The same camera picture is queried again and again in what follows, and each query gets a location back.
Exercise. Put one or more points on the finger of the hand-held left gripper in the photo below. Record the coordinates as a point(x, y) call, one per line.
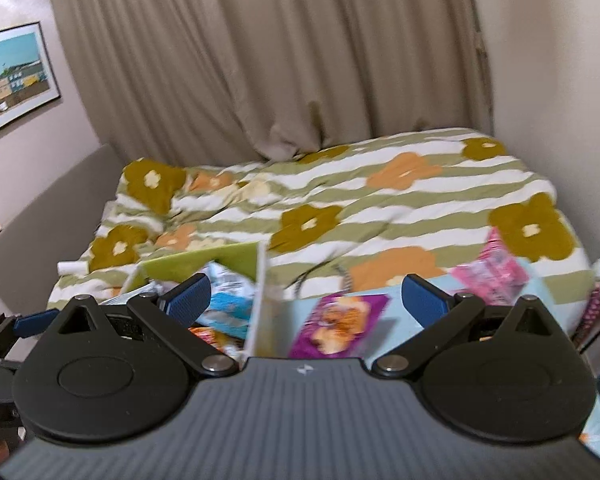
point(30, 324)

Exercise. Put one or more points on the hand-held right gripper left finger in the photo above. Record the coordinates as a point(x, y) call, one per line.
point(190, 297)

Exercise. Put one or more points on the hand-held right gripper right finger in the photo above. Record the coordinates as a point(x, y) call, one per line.
point(425, 297)

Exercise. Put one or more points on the blue white snack bag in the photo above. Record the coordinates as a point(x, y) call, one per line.
point(225, 310)

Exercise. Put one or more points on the orange snack bag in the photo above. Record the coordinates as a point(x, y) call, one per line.
point(215, 337)

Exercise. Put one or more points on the pink snack bag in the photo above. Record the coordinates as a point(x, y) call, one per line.
point(490, 272)

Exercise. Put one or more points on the green cardboard box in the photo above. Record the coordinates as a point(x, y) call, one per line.
point(260, 320)

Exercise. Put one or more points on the purple snack bag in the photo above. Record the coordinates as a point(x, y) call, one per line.
point(335, 325)

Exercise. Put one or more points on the floral striped blanket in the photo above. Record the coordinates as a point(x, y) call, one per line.
point(380, 220)

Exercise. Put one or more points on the grey bed headboard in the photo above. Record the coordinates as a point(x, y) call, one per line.
point(40, 220)

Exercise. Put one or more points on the dark polka dot bag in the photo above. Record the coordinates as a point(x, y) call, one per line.
point(597, 310)

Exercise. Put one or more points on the beige curtain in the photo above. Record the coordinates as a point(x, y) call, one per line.
point(280, 60)

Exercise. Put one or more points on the wall poster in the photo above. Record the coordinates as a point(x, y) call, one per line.
point(10, 80)

